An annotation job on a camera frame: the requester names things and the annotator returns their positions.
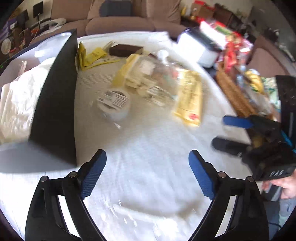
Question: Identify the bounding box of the yellow printed plastic bag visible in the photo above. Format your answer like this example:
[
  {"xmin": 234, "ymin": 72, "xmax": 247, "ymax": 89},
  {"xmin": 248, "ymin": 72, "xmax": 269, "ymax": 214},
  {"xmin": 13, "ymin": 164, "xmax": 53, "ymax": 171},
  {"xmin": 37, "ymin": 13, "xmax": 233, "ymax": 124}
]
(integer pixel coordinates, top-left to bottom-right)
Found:
[{"xmin": 112, "ymin": 54, "xmax": 203, "ymax": 126}]

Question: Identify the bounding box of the white tape roll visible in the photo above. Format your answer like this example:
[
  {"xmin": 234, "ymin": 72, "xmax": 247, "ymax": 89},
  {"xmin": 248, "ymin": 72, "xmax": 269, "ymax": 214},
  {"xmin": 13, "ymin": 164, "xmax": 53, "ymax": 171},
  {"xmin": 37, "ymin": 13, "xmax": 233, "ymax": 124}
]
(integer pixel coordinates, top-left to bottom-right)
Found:
[{"xmin": 96, "ymin": 88, "xmax": 131, "ymax": 122}]

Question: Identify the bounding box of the person's right hand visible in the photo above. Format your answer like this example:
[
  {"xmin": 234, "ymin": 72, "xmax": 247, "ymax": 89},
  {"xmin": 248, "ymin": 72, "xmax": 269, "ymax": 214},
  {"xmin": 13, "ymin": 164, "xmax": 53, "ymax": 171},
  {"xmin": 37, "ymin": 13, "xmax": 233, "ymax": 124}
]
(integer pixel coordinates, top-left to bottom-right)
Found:
[{"xmin": 262, "ymin": 170, "xmax": 296, "ymax": 199}]

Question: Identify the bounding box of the wicker basket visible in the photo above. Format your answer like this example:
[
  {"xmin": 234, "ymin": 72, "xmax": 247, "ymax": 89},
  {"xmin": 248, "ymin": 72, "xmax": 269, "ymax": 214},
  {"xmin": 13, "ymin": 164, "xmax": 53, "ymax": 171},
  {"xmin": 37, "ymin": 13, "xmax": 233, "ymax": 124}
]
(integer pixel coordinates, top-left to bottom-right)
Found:
[{"xmin": 215, "ymin": 62, "xmax": 262, "ymax": 118}]

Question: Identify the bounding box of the black storage box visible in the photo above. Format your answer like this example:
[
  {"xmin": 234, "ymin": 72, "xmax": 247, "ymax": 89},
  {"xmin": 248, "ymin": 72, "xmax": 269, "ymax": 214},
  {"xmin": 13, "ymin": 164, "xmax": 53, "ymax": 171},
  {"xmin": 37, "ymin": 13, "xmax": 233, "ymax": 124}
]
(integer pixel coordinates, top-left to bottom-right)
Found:
[{"xmin": 1, "ymin": 30, "xmax": 78, "ymax": 173}]

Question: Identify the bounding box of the white floral tissue box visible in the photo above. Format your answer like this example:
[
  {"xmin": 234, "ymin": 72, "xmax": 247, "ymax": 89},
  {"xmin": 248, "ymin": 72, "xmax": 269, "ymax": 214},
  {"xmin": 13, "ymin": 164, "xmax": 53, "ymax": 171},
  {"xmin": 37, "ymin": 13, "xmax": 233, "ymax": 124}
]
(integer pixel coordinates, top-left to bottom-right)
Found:
[{"xmin": 177, "ymin": 27, "xmax": 222, "ymax": 68}]

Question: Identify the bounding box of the red white snack bag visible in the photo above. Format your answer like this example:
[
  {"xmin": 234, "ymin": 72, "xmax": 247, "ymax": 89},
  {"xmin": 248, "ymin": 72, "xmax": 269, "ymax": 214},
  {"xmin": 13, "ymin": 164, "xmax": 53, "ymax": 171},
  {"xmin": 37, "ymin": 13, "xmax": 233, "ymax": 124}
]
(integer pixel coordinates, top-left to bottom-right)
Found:
[{"xmin": 199, "ymin": 20, "xmax": 236, "ymax": 50}]

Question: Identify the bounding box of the white striped table cloth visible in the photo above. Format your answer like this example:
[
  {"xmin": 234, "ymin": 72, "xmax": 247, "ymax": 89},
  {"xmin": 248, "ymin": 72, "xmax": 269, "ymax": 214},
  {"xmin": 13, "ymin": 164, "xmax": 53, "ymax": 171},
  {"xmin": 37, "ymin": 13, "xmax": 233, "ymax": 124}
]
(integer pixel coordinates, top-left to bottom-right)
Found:
[{"xmin": 0, "ymin": 31, "xmax": 255, "ymax": 241}]

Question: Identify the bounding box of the brown cardboard box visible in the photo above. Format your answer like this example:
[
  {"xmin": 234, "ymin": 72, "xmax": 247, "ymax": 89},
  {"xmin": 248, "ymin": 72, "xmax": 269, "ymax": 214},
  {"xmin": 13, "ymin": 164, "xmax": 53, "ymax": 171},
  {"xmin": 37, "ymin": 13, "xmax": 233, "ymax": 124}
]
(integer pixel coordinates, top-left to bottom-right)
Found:
[{"xmin": 109, "ymin": 44, "xmax": 144, "ymax": 57}]

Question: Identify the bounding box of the small yellow sachet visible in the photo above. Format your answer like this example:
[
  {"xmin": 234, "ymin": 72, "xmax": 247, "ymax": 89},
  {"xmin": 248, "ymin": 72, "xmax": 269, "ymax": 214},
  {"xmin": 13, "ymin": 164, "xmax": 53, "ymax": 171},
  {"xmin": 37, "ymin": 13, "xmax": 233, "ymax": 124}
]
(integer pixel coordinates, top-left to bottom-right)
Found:
[{"xmin": 78, "ymin": 42, "xmax": 107, "ymax": 71}]

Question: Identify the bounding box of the dark blue lumbar cushion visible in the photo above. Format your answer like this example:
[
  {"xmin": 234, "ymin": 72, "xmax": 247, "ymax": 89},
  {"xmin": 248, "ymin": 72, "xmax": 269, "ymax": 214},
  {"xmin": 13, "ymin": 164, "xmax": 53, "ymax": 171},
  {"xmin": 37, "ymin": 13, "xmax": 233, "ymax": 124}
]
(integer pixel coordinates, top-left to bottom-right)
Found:
[{"xmin": 99, "ymin": 1, "xmax": 132, "ymax": 17}]

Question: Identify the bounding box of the brown fabric sofa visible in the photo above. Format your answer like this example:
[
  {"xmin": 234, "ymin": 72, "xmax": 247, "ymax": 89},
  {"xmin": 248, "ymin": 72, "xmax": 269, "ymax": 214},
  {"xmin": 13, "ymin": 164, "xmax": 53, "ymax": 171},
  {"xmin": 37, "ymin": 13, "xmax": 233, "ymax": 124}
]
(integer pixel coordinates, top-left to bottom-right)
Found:
[{"xmin": 30, "ymin": 0, "xmax": 193, "ymax": 45}]

